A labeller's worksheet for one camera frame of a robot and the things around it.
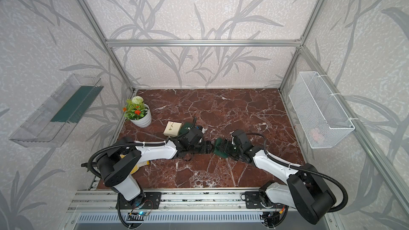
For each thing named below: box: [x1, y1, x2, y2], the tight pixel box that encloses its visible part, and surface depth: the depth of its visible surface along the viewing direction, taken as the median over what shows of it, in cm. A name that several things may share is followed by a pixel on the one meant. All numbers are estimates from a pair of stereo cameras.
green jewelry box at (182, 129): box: [178, 121, 194, 137], surface depth 98 cm
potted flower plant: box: [122, 95, 152, 128], surface depth 93 cm
